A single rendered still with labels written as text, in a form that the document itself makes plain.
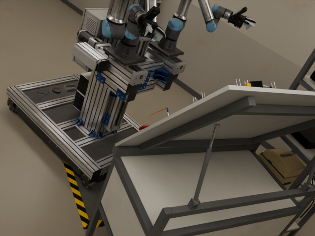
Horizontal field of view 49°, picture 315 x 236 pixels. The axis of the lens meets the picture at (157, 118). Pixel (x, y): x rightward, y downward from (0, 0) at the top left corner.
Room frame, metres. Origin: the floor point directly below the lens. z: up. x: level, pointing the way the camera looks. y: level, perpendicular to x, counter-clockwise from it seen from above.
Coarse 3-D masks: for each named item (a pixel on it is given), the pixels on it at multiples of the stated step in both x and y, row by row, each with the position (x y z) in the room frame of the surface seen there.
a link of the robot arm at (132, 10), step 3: (132, 6) 1.97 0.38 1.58; (135, 6) 1.96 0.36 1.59; (138, 6) 1.97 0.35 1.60; (129, 9) 1.98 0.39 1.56; (132, 9) 1.95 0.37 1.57; (135, 9) 1.93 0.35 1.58; (138, 9) 1.93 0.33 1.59; (141, 9) 1.93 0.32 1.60; (129, 12) 1.97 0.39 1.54; (132, 12) 1.94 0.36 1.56; (135, 12) 1.91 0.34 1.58; (132, 15) 1.93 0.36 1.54; (129, 18) 1.95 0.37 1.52; (132, 18) 1.93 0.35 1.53; (132, 21) 1.93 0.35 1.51; (135, 21) 1.93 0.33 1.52
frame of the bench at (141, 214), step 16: (112, 160) 1.61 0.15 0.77; (128, 176) 1.50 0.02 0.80; (272, 176) 2.09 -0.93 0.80; (128, 192) 1.40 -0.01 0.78; (96, 208) 1.60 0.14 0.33; (288, 208) 1.81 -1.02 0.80; (96, 224) 1.61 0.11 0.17; (144, 224) 1.22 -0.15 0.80; (208, 224) 1.39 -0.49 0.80; (224, 224) 1.44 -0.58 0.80; (240, 224) 1.52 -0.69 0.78; (288, 224) 1.84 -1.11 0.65
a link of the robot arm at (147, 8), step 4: (148, 0) 2.11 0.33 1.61; (152, 0) 2.11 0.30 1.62; (156, 0) 2.14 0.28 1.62; (148, 4) 2.10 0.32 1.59; (152, 4) 2.10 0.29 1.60; (156, 4) 2.12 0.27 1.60; (148, 8) 2.08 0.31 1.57; (156, 16) 2.08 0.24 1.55; (152, 20) 2.05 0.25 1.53; (156, 20) 2.07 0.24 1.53; (156, 36) 2.02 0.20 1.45
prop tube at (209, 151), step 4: (208, 148) 1.31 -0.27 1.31; (208, 152) 1.31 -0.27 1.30; (208, 156) 1.30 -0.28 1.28; (204, 160) 1.30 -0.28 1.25; (208, 160) 1.30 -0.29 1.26; (204, 164) 1.30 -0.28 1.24; (204, 168) 1.29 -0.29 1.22; (204, 172) 1.29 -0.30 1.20; (200, 176) 1.28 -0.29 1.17; (200, 180) 1.28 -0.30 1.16; (200, 184) 1.27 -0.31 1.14; (196, 188) 1.27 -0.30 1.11; (200, 188) 1.27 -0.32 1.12; (196, 192) 1.26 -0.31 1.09; (196, 196) 1.26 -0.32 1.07; (196, 200) 1.25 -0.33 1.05; (196, 204) 1.25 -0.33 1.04
